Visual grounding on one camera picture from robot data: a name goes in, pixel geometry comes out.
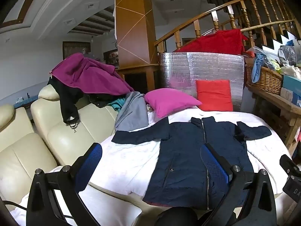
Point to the dark wooden cabinet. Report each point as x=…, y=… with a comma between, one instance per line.
x=75, y=50

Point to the magenta garment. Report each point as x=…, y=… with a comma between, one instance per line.
x=94, y=75

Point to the blue cardboard box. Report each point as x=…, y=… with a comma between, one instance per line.
x=291, y=83

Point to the black garment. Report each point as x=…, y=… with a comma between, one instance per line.
x=68, y=98

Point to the teal garment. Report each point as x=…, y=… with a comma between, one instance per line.
x=117, y=103

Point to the dark clear plastic bag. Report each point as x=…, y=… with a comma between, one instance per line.
x=287, y=54

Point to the wooden stair railing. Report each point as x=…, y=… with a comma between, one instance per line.
x=245, y=16

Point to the yellow-green item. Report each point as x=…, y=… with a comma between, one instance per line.
x=274, y=64

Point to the cream leather sofa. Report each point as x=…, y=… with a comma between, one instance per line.
x=23, y=150

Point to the navy zip jacket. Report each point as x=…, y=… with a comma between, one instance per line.
x=183, y=150

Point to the staircase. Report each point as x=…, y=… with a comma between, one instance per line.
x=277, y=40

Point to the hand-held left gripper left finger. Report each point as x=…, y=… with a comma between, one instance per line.
x=90, y=167

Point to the red pillow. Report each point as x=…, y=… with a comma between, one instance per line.
x=214, y=94

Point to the wooden bench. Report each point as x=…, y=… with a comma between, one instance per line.
x=282, y=103

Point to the blue cloth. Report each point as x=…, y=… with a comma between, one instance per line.
x=257, y=68

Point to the wicker basket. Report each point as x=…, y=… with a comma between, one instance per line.
x=265, y=80

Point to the silver foil panel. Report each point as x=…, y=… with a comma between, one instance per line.
x=211, y=66

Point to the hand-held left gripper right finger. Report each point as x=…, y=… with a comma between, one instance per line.
x=214, y=167

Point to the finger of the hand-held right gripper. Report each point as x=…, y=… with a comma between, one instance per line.
x=289, y=166

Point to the white plastic bag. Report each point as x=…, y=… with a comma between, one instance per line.
x=290, y=70

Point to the grey garment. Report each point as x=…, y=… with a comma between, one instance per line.
x=131, y=113

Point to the red fleece cloth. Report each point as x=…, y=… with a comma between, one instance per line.
x=211, y=42

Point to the white cardboard box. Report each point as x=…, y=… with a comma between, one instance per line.
x=289, y=96

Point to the magenta pillow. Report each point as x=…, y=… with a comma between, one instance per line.
x=169, y=101

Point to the wooden pillar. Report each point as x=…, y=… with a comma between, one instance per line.
x=134, y=28

